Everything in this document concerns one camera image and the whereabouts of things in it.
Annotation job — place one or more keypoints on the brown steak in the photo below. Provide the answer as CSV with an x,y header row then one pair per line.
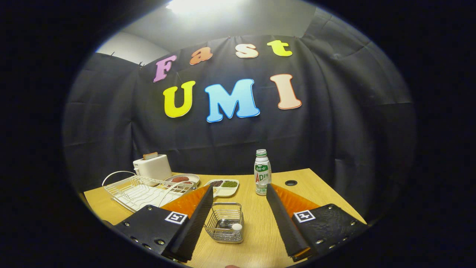
x,y
180,179
187,182

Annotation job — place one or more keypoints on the white drip tray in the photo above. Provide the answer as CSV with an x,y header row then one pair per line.
x,y
145,195

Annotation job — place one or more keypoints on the white drink bottle green label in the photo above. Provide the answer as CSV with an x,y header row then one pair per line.
x,y
262,175

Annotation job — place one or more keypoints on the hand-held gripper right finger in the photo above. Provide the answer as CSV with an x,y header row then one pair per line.
x,y
286,227

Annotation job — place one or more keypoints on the metal spoon with white end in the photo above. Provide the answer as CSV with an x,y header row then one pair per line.
x,y
237,226

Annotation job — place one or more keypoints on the toast slice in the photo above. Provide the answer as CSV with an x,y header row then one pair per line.
x,y
150,156

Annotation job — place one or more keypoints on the pile of green beans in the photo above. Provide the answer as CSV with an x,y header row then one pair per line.
x,y
230,184

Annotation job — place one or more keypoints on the white toaster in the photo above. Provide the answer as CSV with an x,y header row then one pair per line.
x,y
154,167

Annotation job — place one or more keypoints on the black backdrop cloth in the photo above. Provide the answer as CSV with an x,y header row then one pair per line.
x,y
334,130

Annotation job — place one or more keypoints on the pile of dark red beans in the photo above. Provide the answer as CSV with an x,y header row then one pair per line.
x,y
216,183

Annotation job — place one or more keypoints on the beige round plate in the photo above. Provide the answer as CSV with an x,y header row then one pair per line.
x,y
194,178

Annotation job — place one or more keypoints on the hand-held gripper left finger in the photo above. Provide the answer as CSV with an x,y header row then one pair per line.
x,y
193,227

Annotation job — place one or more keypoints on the white divided tray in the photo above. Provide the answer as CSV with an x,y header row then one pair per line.
x,y
227,192

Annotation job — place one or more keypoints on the pile of yellow soybeans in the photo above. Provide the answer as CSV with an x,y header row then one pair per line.
x,y
216,190

